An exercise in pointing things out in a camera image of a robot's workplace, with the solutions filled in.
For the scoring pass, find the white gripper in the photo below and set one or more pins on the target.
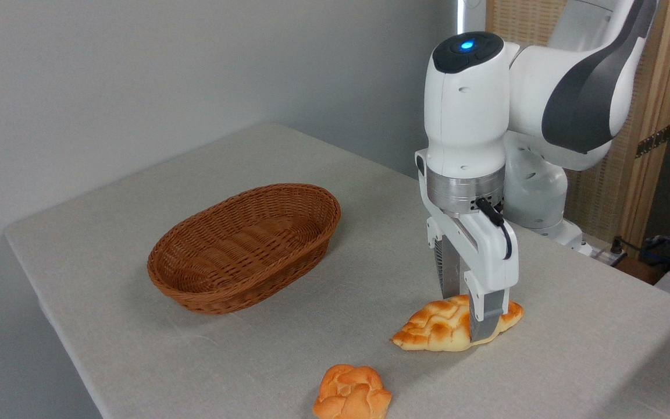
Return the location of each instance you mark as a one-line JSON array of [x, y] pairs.
[[486, 250]]

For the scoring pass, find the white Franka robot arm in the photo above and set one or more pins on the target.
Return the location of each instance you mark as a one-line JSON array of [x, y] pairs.
[[469, 105]]

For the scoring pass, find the round knotted bread roll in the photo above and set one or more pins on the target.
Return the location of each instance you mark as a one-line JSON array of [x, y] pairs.
[[349, 396]]

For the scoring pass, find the grey table cloth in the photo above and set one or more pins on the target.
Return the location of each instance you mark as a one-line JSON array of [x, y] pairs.
[[370, 262]]

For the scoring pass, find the brown oval wicker basket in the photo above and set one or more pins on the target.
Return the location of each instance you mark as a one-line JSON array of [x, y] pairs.
[[224, 291]]

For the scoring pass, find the bright vertical light strip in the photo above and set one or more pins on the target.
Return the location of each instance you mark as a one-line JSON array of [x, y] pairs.
[[461, 14]]

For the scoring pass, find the long braided bread loaf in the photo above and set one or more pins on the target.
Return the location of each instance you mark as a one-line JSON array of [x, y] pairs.
[[428, 331]]

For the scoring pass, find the dark metal screen hinge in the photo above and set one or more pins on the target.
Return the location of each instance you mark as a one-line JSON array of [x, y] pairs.
[[654, 141]]

